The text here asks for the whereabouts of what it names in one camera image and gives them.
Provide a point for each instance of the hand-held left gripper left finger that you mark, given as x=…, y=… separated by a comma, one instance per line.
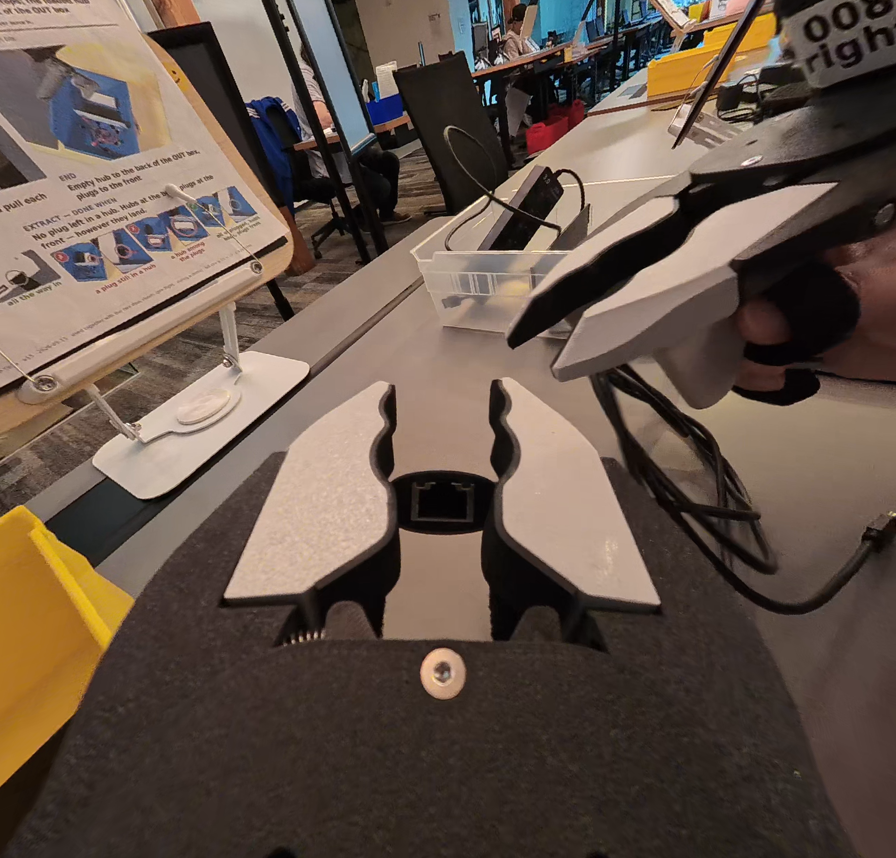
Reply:
x=315, y=522

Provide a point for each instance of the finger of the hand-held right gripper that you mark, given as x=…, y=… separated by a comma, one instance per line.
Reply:
x=609, y=249
x=672, y=284

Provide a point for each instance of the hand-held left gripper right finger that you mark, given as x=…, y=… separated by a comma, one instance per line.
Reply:
x=567, y=522

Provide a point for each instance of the black USB hub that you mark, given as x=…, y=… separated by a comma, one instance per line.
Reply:
x=528, y=207

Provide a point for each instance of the clear plastic bin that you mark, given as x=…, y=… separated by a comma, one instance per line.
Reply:
x=476, y=291

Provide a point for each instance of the yellow storage bin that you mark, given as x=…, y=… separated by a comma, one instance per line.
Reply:
x=42, y=627

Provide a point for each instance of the person's right hand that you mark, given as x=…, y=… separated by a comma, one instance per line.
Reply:
x=878, y=312

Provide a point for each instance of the red storage bin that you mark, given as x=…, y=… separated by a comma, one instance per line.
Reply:
x=546, y=137
x=572, y=112

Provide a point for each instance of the row of yellow bins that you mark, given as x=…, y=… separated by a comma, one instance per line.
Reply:
x=672, y=74

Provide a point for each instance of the blue storage bin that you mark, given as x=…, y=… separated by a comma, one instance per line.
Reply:
x=386, y=110

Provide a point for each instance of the mobile whiteboard black stand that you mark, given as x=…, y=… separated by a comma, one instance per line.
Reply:
x=322, y=67

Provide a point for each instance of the blue jacket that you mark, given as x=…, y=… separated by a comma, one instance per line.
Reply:
x=276, y=144

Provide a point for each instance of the printed instruction sheet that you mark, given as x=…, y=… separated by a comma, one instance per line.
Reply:
x=105, y=207

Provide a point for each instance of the black framed panel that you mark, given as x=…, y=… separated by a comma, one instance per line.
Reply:
x=203, y=81

